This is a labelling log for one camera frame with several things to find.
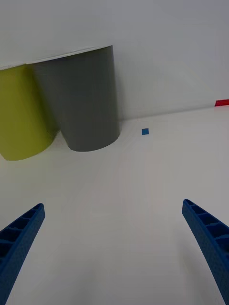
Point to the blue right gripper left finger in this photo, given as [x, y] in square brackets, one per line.
[21, 236]

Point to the grey plastic waste bin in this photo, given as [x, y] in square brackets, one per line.
[83, 102]

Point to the yellow-green plastic waste bin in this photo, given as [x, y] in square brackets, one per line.
[21, 114]

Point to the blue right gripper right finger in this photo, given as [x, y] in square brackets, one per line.
[210, 240]

